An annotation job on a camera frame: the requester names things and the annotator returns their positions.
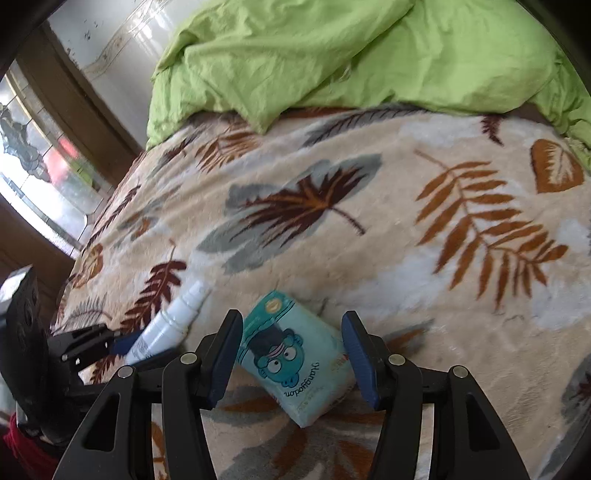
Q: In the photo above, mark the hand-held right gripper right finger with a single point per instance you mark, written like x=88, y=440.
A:
x=358, y=364

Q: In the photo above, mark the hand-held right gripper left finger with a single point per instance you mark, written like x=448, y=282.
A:
x=226, y=360

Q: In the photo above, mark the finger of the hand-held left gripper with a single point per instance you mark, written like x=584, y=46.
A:
x=92, y=344
x=159, y=360

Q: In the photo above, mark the teal tissue pack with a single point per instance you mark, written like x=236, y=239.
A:
x=291, y=364

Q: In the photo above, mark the person's left forearm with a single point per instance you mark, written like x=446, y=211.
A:
x=23, y=452

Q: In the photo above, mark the leaf print blanket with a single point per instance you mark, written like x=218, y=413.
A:
x=415, y=286

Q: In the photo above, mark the stained glass window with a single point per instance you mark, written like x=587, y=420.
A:
x=46, y=175

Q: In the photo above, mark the green quilt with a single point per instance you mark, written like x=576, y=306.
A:
x=323, y=55

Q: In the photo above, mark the wooden window frame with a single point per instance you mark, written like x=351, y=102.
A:
x=92, y=115

